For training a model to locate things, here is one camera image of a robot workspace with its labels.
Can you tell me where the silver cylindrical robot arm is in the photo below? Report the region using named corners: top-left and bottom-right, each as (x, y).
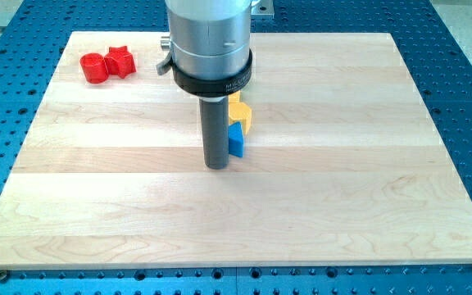
top-left (157, 0), bottom-right (253, 98)

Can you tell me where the yellow block behind arm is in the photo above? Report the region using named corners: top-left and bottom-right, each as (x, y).
top-left (228, 91), bottom-right (241, 103)

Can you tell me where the blue triangular block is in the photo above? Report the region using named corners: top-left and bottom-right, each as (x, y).
top-left (228, 122), bottom-right (244, 157)

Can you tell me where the yellow hexagon block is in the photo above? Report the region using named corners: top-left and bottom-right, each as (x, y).
top-left (229, 102), bottom-right (252, 135)

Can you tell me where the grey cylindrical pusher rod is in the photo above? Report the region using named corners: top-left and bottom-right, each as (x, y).
top-left (199, 96), bottom-right (229, 170)

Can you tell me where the light wooden board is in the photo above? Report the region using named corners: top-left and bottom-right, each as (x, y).
top-left (0, 31), bottom-right (472, 270)

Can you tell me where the red star block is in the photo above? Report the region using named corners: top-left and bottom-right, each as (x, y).
top-left (104, 46), bottom-right (137, 79)

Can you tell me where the red cylinder block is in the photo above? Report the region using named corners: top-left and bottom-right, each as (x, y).
top-left (79, 52), bottom-right (109, 84)

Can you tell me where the blue perforated metal table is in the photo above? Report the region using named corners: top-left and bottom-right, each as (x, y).
top-left (0, 1), bottom-right (472, 294)

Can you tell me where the silver metal bracket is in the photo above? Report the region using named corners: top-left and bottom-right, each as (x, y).
top-left (251, 0), bottom-right (275, 20)

